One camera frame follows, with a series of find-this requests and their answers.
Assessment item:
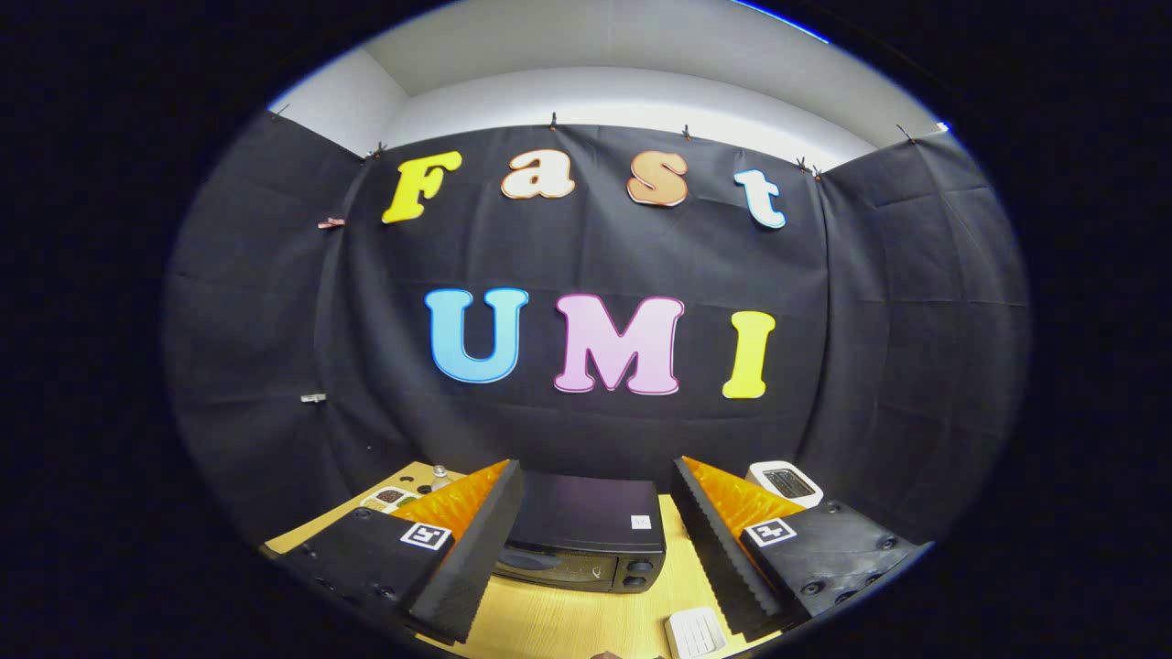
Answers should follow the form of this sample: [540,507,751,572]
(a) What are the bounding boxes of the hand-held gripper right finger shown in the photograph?
[671,456,921,643]

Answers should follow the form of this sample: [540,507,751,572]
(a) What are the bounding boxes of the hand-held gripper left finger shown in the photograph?
[275,459,525,644]

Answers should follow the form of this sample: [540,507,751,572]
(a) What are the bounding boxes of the black toaster oven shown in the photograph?
[490,471,667,594]

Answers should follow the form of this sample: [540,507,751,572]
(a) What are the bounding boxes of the white bread toaster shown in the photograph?
[744,460,825,510]

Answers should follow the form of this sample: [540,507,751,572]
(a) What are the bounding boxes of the white rectangular plate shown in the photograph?
[665,606,729,659]

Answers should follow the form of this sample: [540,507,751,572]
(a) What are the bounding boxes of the divided spice dish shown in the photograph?
[359,486,420,515]

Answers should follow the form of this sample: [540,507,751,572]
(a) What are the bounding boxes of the black backdrop cloth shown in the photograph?
[165,110,1031,550]

